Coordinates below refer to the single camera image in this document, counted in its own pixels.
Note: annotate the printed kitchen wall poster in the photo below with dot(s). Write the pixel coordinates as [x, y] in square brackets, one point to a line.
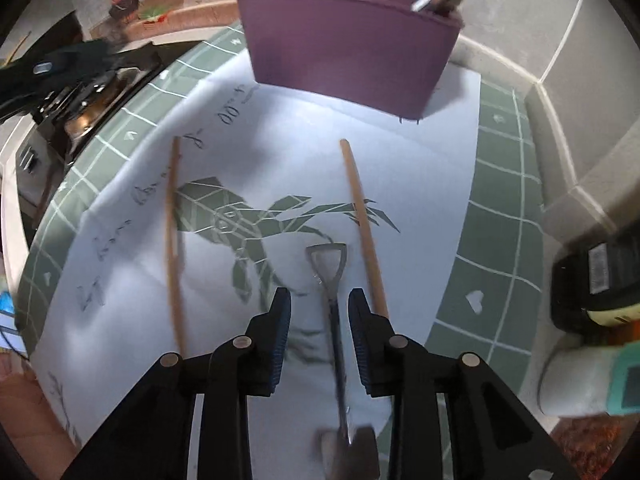
[165, 10]

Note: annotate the white teal-labelled device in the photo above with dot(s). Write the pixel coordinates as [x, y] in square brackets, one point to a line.
[585, 380]

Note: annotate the shovel-shaped steel spoon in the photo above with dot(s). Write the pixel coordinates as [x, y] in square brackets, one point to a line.
[334, 320]

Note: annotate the red patterned cloth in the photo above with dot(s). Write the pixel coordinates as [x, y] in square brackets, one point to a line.
[590, 445]

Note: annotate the wooden chopstick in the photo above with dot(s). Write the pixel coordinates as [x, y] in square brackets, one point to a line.
[362, 225]
[173, 260]

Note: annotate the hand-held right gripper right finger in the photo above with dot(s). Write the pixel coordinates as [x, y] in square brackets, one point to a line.
[361, 345]

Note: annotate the green grid mat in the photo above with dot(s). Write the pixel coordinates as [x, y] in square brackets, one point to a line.
[500, 210]

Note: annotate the white printed paper mat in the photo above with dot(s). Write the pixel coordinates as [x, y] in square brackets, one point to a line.
[280, 160]

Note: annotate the purple utensil holder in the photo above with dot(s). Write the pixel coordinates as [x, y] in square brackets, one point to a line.
[345, 45]

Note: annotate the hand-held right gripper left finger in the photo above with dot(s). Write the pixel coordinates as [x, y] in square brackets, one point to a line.
[280, 340]

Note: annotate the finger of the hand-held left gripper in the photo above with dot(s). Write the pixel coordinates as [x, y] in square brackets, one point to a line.
[55, 67]

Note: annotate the black box device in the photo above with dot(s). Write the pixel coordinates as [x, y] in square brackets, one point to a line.
[590, 285]

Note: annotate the steel spoon with face cutout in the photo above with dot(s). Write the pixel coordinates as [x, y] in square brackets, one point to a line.
[421, 3]

